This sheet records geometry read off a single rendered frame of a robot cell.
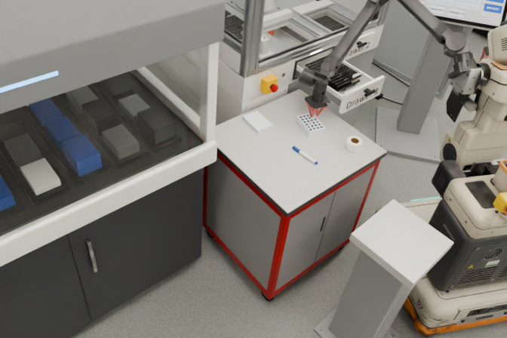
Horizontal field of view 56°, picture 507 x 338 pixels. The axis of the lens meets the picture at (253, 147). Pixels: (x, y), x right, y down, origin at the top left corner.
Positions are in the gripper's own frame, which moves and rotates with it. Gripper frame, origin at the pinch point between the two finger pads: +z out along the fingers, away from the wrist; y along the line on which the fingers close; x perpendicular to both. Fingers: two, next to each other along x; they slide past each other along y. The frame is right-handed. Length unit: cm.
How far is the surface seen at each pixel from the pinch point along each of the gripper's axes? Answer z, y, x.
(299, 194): 6.0, 27.7, 37.3
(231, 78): -7.8, 30.2, -29.3
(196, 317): 82, 69, 33
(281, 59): -15.8, 6.7, -25.4
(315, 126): 1.9, 2.3, 5.8
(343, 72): -8.7, -24.9, -16.2
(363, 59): 6, -60, -43
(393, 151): 78, -97, -29
